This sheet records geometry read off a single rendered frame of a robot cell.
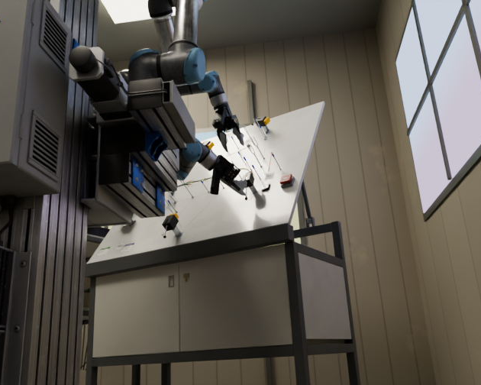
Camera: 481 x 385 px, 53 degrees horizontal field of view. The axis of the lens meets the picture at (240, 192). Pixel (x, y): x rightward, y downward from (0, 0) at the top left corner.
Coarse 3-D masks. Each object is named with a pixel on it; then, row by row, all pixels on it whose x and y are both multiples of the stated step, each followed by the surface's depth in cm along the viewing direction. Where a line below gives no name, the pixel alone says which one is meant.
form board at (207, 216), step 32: (256, 128) 284; (288, 128) 263; (256, 160) 252; (288, 160) 235; (192, 192) 258; (224, 192) 240; (256, 192) 225; (288, 192) 212; (160, 224) 247; (192, 224) 231; (224, 224) 217; (256, 224) 205
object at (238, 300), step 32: (224, 256) 210; (256, 256) 202; (192, 288) 215; (224, 288) 206; (256, 288) 198; (288, 288) 191; (192, 320) 211; (224, 320) 202; (256, 320) 195; (288, 320) 187
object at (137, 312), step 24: (168, 264) 226; (96, 288) 248; (120, 288) 239; (144, 288) 230; (168, 288) 223; (96, 312) 243; (120, 312) 235; (144, 312) 227; (168, 312) 219; (96, 336) 239; (120, 336) 231; (144, 336) 223; (168, 336) 216
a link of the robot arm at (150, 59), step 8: (136, 56) 165; (144, 56) 165; (152, 56) 165; (136, 64) 164; (144, 64) 163; (152, 64) 163; (128, 72) 167; (136, 72) 163; (144, 72) 163; (152, 72) 163; (160, 72) 162; (128, 80) 165
